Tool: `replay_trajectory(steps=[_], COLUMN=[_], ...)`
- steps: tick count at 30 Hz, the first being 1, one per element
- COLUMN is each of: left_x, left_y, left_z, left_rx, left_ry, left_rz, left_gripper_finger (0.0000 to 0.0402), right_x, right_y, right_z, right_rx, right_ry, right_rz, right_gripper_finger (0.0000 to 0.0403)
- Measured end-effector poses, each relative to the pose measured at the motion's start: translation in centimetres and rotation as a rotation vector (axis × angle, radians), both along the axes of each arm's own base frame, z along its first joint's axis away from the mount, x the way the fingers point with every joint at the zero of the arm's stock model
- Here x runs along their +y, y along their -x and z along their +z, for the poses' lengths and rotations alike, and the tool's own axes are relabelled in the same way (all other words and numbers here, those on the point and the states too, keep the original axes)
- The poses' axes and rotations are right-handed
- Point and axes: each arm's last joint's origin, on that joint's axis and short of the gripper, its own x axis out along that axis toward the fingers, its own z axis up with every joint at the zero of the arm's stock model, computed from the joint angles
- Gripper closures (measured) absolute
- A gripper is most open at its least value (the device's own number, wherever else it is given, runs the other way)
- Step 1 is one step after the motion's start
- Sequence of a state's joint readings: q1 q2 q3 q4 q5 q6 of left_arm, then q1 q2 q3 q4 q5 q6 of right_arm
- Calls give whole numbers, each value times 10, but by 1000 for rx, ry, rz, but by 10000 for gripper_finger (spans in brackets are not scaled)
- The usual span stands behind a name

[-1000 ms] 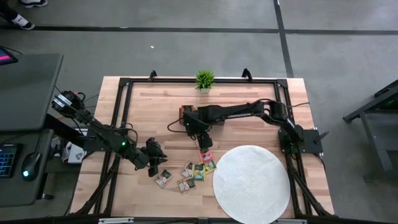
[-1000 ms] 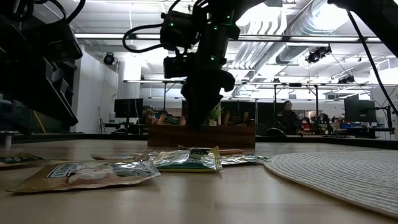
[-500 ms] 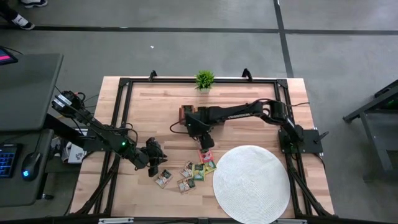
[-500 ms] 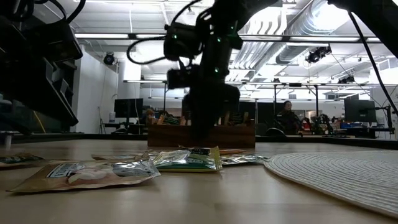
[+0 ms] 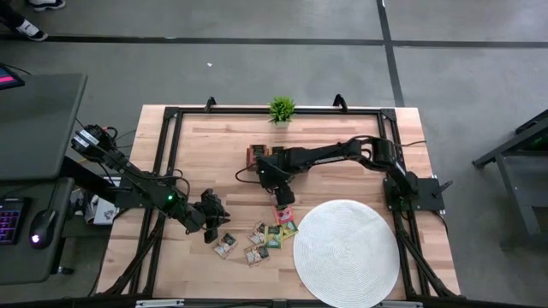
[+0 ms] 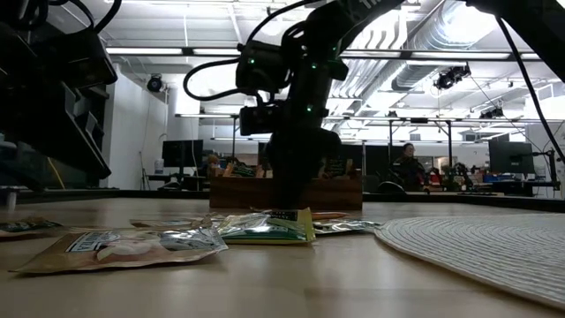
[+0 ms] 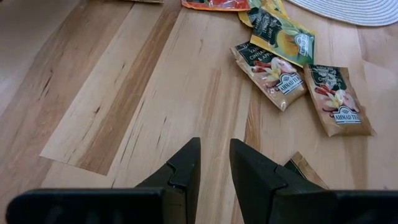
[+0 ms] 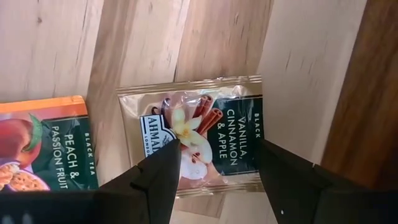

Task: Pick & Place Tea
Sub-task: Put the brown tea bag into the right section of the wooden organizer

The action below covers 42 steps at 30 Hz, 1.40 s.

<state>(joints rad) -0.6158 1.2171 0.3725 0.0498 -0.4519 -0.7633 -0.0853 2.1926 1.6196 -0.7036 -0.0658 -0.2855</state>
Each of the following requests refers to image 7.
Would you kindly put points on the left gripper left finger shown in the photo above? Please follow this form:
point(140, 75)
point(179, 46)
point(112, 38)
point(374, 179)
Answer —
point(124, 208)

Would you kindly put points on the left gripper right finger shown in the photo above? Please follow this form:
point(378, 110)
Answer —
point(295, 208)

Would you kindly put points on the vanilla cinnamon apple tea sachet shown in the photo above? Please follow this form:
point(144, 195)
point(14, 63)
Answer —
point(270, 77)
point(306, 169)
point(337, 99)

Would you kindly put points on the lemon lime twist tea sachet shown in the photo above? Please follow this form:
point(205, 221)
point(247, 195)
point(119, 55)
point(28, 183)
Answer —
point(245, 18)
point(284, 39)

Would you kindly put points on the white round woven placemat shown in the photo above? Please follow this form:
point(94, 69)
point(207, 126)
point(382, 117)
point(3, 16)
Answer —
point(348, 11)

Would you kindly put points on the peach passion fruit tea sachet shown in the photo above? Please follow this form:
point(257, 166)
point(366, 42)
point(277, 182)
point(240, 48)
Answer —
point(217, 3)

